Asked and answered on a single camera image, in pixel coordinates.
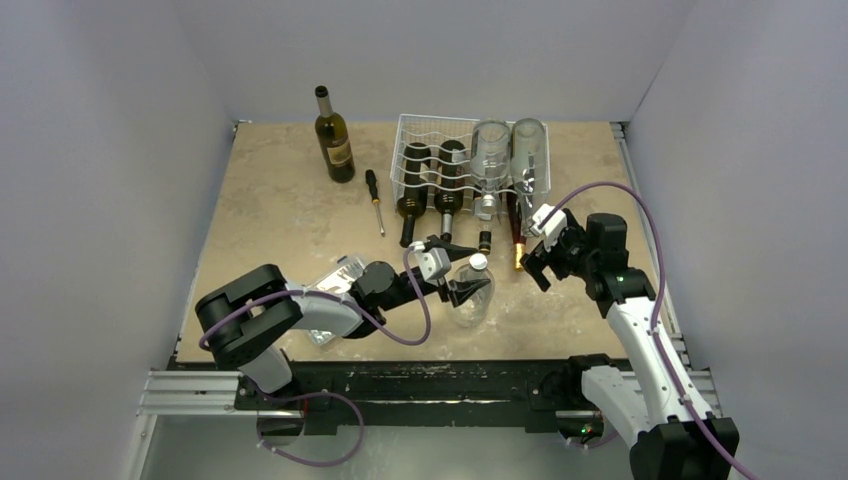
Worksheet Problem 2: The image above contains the clear bottle silver cap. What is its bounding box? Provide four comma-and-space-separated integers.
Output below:
451, 253, 495, 328

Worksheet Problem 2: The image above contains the dark labelled wine bottle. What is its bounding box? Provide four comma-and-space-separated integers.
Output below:
314, 85, 355, 183

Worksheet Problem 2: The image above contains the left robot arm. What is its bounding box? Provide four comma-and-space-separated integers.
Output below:
194, 236, 493, 409

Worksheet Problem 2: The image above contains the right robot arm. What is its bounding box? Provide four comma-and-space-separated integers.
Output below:
521, 204, 739, 479

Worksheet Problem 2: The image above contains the small dark bottle gold cap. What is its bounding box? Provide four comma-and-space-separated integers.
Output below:
478, 226, 492, 255

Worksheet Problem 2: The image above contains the red bottle gold foil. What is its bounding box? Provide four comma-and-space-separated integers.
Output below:
506, 192, 526, 271

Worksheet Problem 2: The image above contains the dark bottle silver collar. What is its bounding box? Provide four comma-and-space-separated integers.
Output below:
434, 139, 465, 243

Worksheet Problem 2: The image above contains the tall clear bottle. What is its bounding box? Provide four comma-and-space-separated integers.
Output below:
511, 118, 547, 237

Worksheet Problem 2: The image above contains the dark green lower bottle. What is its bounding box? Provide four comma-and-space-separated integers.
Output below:
396, 142, 431, 248

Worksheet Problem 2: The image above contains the clear plastic parts box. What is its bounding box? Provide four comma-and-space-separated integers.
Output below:
307, 255, 366, 347

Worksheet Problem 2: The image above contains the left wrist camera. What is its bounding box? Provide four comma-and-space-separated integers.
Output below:
410, 241, 452, 285

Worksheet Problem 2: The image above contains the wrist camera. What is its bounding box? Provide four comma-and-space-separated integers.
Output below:
410, 241, 452, 285
530, 204, 568, 251

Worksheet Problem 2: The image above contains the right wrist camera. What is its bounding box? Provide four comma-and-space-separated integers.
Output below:
530, 204, 568, 251

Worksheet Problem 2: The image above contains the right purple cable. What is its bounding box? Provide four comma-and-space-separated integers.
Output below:
539, 182, 757, 480

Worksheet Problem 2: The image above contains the white wire wine rack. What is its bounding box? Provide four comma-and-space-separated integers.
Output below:
390, 114, 551, 216

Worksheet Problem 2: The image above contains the black handled screwdriver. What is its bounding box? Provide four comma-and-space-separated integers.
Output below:
365, 169, 386, 237

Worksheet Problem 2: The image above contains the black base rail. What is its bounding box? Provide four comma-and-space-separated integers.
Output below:
235, 354, 631, 435

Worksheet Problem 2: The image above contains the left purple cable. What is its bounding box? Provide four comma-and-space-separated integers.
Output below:
198, 243, 433, 352

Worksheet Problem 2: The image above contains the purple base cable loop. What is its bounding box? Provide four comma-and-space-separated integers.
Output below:
255, 390, 367, 469

